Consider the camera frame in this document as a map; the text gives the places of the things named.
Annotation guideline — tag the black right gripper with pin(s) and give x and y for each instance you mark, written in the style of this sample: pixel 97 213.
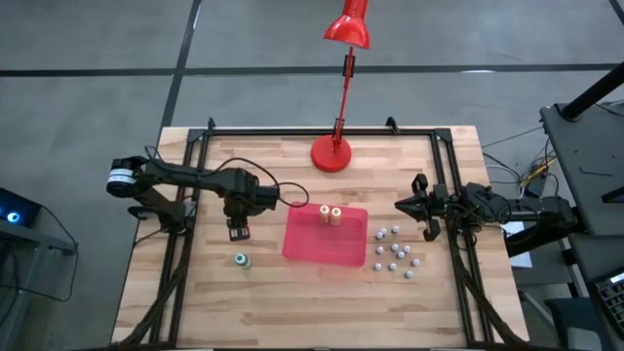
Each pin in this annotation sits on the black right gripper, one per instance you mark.
pixel 442 205

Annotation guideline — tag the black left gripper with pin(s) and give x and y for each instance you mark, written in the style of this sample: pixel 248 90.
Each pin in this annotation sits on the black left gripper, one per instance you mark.
pixel 239 219

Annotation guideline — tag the green food coloring bottle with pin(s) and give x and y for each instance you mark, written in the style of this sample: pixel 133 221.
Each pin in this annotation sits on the green food coloring bottle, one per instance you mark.
pixel 241 259

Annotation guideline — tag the yellow food coloring bottle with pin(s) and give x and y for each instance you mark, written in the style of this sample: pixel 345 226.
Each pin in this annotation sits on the yellow food coloring bottle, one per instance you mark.
pixel 324 210
pixel 335 213

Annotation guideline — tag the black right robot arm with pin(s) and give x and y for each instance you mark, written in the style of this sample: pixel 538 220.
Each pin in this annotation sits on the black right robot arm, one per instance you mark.
pixel 512 207

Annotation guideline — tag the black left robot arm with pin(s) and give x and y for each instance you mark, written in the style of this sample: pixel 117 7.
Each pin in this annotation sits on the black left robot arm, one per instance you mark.
pixel 195 178

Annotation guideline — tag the pink translucent plastic bin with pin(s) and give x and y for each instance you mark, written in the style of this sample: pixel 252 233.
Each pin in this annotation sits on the pink translucent plastic bin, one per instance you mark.
pixel 322 244

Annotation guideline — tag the red desk lamp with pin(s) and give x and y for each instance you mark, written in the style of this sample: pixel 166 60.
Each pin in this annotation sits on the red desk lamp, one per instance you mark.
pixel 331 153

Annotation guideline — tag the white paper sheet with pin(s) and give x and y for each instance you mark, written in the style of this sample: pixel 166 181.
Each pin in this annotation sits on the white paper sheet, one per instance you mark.
pixel 524 258

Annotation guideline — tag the black power adapter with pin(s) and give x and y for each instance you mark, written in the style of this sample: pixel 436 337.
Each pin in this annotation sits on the black power adapter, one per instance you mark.
pixel 536 185

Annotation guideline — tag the dark metal cart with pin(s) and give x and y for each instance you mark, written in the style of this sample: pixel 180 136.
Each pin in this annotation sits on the dark metal cart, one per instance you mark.
pixel 585 156

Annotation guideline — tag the dark work desk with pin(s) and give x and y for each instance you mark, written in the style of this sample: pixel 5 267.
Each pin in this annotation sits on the dark work desk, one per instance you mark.
pixel 595 253

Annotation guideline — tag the dark office chair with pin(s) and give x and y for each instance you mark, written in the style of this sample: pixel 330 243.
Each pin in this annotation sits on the dark office chair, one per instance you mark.
pixel 575 322

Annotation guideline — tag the black round pole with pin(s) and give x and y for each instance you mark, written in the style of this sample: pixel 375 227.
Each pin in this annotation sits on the black round pole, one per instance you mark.
pixel 595 90

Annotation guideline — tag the grey side table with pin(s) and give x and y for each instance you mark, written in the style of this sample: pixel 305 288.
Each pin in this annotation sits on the grey side table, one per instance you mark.
pixel 29 239

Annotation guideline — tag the backlit computer keyboard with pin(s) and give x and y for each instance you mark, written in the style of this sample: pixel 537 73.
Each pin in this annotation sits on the backlit computer keyboard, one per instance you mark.
pixel 614 302

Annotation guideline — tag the black computer with blue light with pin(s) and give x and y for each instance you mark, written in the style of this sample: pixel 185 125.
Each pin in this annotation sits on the black computer with blue light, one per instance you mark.
pixel 19 209

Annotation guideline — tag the black aluminium rig frame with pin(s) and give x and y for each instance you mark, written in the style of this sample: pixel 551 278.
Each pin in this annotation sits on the black aluminium rig frame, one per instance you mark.
pixel 317 131

